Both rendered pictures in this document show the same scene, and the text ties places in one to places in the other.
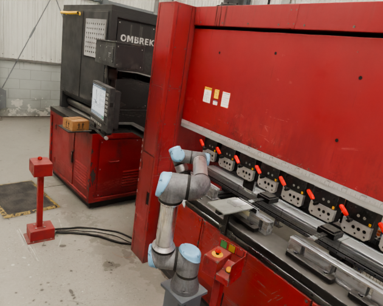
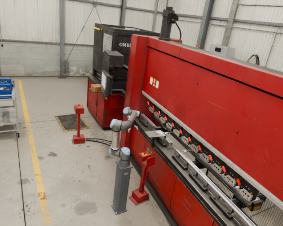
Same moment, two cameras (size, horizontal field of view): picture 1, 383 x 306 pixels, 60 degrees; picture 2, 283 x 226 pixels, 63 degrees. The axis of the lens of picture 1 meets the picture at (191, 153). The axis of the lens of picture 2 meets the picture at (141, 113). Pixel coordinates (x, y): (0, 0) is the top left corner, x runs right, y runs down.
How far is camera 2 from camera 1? 1.39 m
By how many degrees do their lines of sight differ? 13
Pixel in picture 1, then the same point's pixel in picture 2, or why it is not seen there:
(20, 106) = (76, 70)
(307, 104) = (182, 92)
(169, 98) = (135, 80)
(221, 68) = (156, 69)
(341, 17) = (192, 57)
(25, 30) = (79, 27)
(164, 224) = (114, 138)
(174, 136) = (138, 98)
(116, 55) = (110, 61)
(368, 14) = (200, 58)
